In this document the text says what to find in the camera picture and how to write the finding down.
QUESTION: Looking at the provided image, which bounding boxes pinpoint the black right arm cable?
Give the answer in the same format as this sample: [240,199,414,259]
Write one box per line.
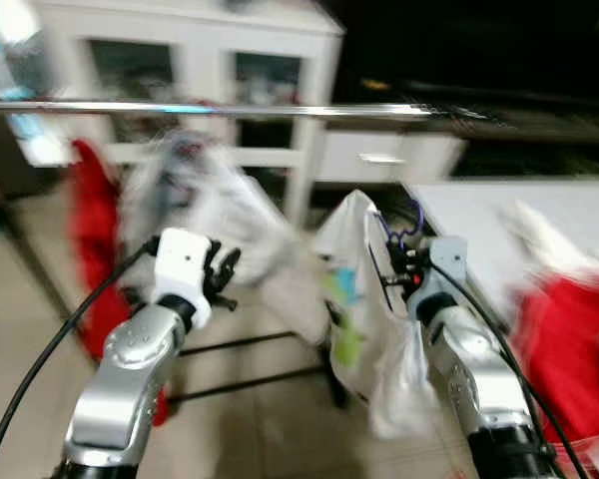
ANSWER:
[429,259,590,479]

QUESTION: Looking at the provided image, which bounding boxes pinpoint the white glass-door cabinet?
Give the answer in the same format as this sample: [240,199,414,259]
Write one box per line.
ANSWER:
[20,0,342,226]

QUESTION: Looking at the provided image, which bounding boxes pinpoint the grey table with black legs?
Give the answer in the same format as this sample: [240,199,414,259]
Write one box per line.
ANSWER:
[404,180,599,320]

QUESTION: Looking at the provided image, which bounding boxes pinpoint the large plain red shirt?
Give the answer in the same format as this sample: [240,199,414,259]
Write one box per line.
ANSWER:
[509,271,599,470]

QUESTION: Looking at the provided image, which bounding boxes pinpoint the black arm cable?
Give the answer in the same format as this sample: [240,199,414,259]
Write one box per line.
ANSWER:
[0,239,161,479]
[429,259,590,479]

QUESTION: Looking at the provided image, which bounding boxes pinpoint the large black cabinet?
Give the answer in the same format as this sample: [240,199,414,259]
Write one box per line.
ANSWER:
[319,0,599,181]

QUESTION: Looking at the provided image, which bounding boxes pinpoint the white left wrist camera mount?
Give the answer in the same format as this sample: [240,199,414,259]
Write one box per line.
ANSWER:
[152,228,213,330]

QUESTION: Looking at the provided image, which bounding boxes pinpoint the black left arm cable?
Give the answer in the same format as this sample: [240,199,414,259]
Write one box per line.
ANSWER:
[0,239,161,479]

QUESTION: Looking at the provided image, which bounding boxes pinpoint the chrome and black clothes rack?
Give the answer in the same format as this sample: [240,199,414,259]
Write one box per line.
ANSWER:
[0,98,490,410]

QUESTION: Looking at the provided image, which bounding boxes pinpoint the red T-shirt with white print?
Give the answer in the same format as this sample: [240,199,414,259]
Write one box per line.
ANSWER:
[68,138,171,430]

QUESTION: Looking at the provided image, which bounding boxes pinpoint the white shirt with green print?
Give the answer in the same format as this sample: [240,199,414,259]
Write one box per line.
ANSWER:
[312,190,445,440]

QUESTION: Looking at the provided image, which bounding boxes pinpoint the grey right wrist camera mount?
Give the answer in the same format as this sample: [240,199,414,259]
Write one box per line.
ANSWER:
[409,237,468,320]

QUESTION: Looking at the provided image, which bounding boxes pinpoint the white denim jeans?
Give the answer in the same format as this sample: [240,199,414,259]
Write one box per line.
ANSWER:
[120,130,330,340]

